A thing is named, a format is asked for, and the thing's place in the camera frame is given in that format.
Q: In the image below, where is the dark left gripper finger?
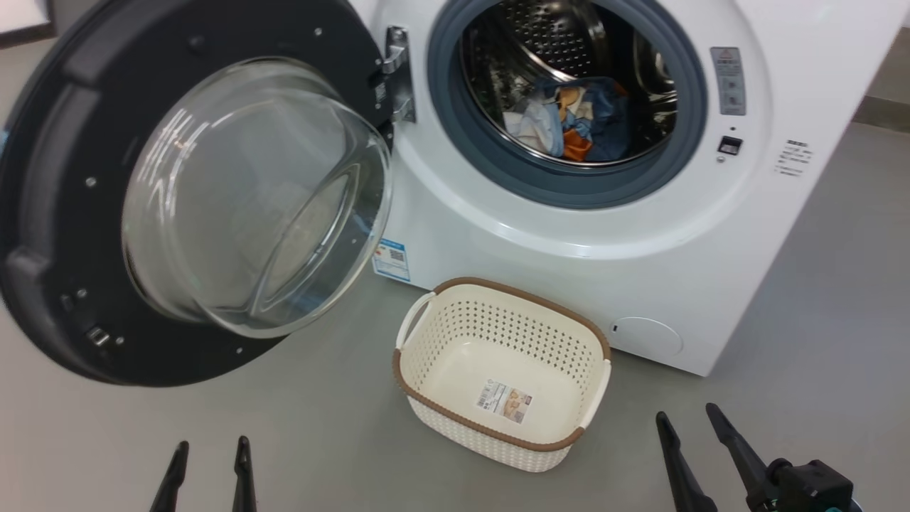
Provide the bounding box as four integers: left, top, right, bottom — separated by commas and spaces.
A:
149, 441, 190, 512
233, 436, 258, 512

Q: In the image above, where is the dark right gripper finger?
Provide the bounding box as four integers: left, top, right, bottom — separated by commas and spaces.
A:
655, 411, 719, 512
705, 402, 772, 512

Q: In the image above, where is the black round glass washer door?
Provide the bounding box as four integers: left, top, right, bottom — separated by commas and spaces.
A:
0, 0, 394, 388

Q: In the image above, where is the blue bear-print pyjama garment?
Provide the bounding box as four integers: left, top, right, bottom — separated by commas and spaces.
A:
540, 77, 633, 163

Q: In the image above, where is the white front-load washing machine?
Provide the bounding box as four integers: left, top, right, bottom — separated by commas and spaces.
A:
348, 0, 910, 378

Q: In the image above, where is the round white drain filter cover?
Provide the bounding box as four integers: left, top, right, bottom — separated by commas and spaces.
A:
611, 317, 683, 356

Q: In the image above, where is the paper product label in basket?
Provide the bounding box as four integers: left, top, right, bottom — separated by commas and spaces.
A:
475, 379, 532, 425

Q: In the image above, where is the cream basket with brown rim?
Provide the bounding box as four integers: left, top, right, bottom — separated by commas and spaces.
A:
392, 277, 612, 474

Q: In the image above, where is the blue energy label sticker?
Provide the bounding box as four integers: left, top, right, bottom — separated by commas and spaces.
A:
372, 238, 412, 283

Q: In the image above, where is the grey warning sticker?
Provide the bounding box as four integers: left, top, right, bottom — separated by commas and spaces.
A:
711, 47, 747, 116

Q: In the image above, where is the white board with dark frame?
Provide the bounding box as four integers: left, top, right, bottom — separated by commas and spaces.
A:
0, 0, 56, 47

